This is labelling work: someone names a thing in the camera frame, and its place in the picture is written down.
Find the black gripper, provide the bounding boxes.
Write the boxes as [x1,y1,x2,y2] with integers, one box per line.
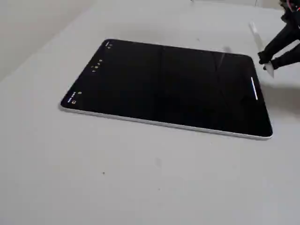
[257,7,300,70]

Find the white stylus pencil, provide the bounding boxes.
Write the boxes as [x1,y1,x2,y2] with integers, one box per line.
[248,21,276,79]

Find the black screen silver tablet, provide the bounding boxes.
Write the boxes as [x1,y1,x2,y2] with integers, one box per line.
[58,38,274,141]

